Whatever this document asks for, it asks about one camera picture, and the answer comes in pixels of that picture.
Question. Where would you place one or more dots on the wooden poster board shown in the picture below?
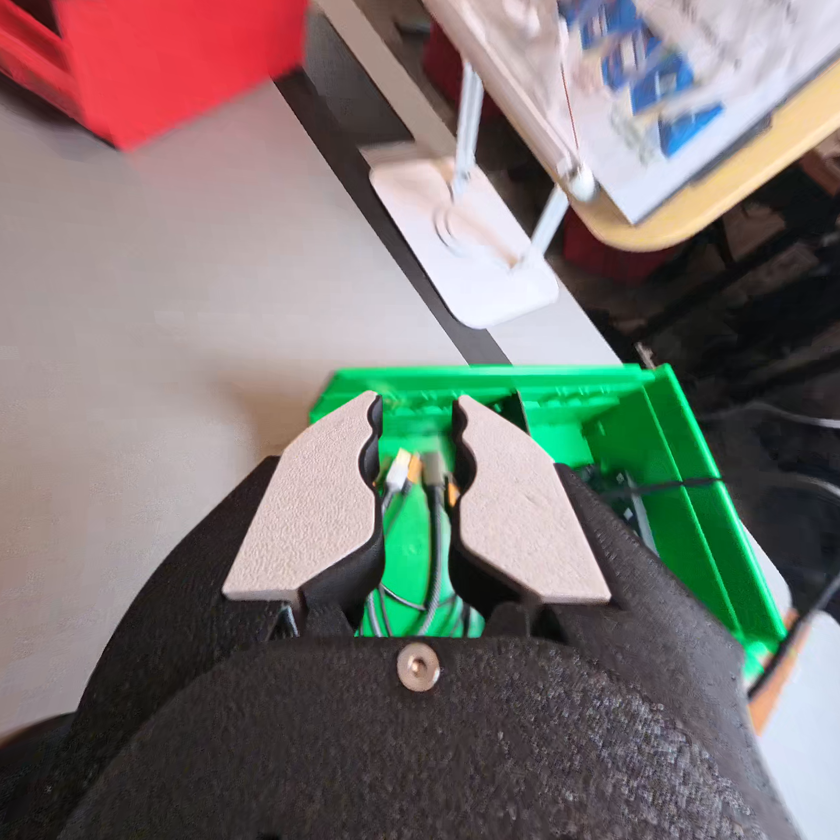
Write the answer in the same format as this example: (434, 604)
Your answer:
(656, 229)

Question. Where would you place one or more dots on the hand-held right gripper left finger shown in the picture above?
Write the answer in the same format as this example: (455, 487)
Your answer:
(308, 512)

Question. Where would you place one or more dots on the green plastic bin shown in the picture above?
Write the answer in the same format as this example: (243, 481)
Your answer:
(656, 459)

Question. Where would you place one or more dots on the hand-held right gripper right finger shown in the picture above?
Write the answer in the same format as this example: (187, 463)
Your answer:
(525, 518)

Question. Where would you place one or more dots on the instruction poster sheet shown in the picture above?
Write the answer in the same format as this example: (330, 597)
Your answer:
(722, 79)

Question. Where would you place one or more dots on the red plastic bin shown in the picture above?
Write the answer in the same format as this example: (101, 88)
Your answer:
(184, 65)

